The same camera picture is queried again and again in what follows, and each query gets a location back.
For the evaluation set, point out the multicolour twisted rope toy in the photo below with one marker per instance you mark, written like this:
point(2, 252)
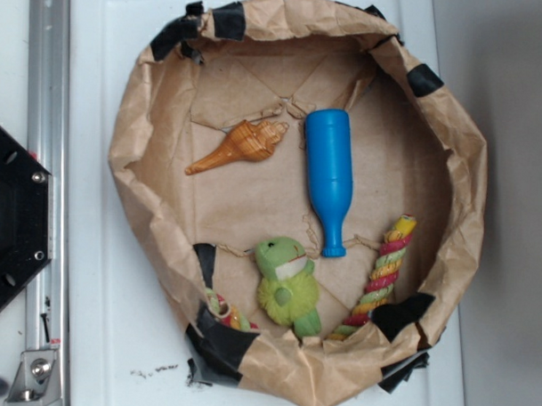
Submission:
point(385, 272)

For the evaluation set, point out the metal corner bracket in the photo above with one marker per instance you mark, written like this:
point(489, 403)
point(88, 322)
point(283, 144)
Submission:
point(37, 382)

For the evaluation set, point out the white tray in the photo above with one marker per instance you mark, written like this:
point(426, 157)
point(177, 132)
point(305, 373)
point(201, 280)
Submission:
point(126, 348)

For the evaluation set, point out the brown paper bin with tape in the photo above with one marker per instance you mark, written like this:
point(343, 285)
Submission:
point(415, 151)

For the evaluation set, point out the blue plastic bottle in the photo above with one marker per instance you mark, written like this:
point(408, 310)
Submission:
point(329, 162)

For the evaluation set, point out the green plush turtle toy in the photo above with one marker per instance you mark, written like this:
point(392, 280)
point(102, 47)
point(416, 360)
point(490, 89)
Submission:
point(288, 291)

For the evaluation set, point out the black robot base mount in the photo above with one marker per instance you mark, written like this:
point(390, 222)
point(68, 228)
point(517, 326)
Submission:
point(24, 218)

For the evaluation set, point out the aluminium extrusion rail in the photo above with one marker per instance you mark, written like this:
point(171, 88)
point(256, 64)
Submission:
point(47, 295)

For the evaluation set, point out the orange conch shell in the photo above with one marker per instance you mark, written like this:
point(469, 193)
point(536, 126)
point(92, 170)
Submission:
point(244, 142)

